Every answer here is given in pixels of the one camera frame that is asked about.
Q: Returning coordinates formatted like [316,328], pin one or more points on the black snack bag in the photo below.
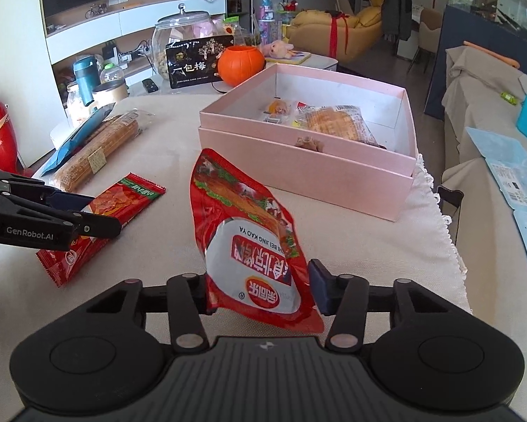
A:
[188,68]

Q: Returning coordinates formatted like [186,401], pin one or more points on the cream lace tablecloth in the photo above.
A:
[166,149]

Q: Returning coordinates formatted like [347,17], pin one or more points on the black remote control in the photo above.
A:
[150,85]

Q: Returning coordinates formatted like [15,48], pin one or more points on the blue snack packet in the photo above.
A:
[76,140]

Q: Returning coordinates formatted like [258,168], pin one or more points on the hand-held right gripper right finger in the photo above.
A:
[320,288]

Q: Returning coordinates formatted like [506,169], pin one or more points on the orange stick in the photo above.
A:
[492,52]

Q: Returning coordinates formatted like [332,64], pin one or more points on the red ribbon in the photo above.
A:
[339,30]

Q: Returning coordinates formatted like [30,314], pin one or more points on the pink gift box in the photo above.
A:
[333,180]

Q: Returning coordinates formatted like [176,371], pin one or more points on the small green toy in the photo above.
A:
[508,98]

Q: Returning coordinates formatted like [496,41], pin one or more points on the white plastic bottle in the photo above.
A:
[75,105]

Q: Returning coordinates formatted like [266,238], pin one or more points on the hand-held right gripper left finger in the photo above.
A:
[188,299]

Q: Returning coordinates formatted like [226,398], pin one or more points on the clear-wrapped bread packet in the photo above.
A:
[333,123]

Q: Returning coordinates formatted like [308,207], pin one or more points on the white tv cabinet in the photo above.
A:
[136,20]

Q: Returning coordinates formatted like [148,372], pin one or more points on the small bicycle model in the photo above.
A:
[95,11]

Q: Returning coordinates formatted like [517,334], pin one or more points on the teal thermos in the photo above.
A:
[85,81]

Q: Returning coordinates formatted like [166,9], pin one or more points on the beige chair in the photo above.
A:
[430,30]

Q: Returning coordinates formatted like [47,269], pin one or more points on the small round pastry packet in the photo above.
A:
[278,106]

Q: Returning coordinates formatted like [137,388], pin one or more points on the yellow sofa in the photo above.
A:
[364,20]

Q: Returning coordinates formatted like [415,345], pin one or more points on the large red snack pouch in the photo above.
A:
[245,237]

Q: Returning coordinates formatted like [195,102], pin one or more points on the glass jar with lid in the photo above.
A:
[175,30]

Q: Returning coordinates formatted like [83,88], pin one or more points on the small jar with green lid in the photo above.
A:
[111,72]

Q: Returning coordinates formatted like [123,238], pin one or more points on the orange pumpkin bucket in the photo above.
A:
[241,66]

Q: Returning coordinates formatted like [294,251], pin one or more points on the beige cup with dark lid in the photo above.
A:
[111,93]

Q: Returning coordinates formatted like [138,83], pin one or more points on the grey coat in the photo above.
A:
[397,4]

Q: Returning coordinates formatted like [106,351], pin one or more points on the pink plush toy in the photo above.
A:
[278,48]

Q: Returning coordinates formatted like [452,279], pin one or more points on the long biscuit packet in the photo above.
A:
[100,145]

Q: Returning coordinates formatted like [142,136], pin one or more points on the red spicy strip packet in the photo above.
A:
[114,204]

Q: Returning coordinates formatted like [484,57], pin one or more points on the patterned water bottle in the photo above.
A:
[267,26]

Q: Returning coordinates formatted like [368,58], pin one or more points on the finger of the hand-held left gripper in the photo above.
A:
[70,200]
[92,227]

